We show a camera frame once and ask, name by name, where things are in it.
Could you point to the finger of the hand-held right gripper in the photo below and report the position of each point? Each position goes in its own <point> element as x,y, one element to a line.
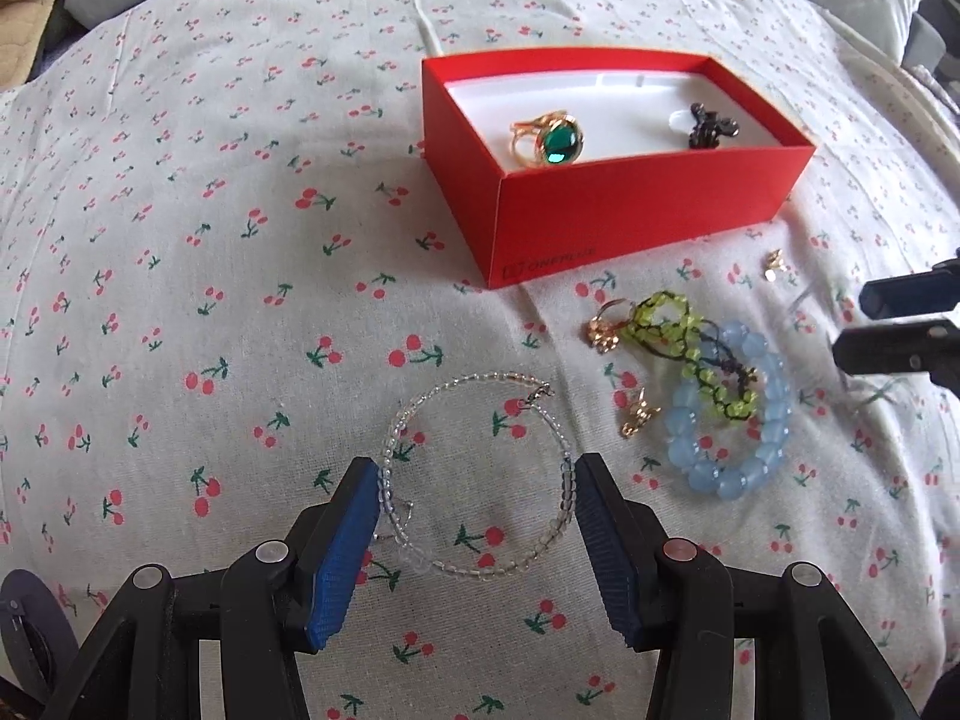
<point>892,352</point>
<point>907,296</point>

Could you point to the red cardboard box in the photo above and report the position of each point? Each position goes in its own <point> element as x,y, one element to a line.
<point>600,225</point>

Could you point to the small gold earring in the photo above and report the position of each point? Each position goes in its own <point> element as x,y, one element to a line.
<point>772,262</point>

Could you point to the cherry print bedsheet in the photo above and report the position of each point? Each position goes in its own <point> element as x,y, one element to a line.
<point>225,277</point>

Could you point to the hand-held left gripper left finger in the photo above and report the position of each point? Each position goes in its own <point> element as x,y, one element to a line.
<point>341,555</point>

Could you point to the grey object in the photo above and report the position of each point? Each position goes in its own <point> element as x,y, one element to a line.
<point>934,30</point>

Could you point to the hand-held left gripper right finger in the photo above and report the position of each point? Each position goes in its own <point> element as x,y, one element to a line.
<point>607,555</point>

